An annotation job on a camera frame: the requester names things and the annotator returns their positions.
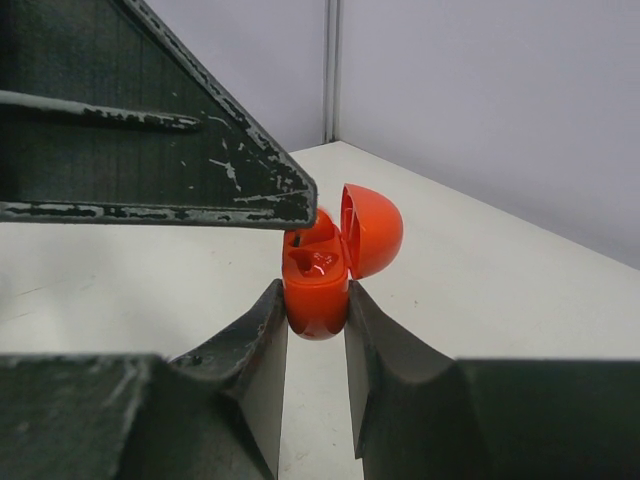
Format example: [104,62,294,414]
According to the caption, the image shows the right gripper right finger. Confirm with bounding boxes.
[344,282,639,479]

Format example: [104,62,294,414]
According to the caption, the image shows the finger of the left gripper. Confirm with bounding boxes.
[1,1,317,230]

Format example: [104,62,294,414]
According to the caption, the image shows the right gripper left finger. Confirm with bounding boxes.
[1,281,288,479]

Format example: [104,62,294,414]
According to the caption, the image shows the red earbud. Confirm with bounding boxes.
[291,208,335,248]

